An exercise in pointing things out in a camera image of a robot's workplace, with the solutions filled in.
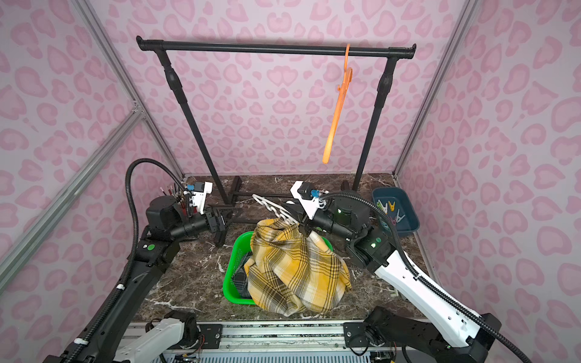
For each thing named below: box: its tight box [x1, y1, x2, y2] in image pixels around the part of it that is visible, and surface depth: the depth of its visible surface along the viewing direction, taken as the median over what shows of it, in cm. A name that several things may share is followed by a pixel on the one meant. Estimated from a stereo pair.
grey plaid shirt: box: [231, 251, 254, 300], surface depth 79 cm
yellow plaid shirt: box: [243, 217, 353, 317], surface depth 69 cm
